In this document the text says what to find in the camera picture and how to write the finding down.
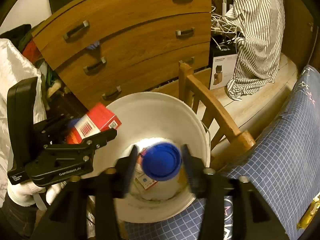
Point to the white red medicine box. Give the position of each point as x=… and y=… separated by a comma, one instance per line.
x=142, y=182

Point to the dark wooden door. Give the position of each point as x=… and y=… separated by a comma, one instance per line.
x=301, y=34

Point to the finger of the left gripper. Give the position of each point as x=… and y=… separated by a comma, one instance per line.
x=55, y=128
x=88, y=145

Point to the white gloved left hand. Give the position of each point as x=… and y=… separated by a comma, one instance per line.
x=23, y=193

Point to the striped cloth cover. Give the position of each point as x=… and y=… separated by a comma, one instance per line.
x=261, y=24

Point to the white plastic bucket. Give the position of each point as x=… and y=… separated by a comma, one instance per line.
x=148, y=118

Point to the blue plastic lid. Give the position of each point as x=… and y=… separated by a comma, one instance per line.
x=161, y=161

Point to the white cardboard product box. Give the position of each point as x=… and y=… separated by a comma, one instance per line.
x=223, y=66

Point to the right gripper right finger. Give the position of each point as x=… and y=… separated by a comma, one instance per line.
x=253, y=218

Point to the small red box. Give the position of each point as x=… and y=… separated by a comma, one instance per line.
x=96, y=120

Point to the white satin cloth left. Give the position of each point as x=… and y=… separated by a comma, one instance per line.
x=22, y=106

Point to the blue checkered bed sheet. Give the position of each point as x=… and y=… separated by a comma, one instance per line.
x=283, y=166

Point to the wooden chest of drawers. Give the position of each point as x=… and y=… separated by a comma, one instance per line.
x=105, y=49

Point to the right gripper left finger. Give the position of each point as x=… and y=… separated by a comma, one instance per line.
x=66, y=217

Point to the yellow snack wrapper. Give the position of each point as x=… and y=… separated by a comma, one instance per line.
x=310, y=213

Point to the wooden chair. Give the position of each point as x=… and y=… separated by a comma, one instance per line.
x=192, y=92

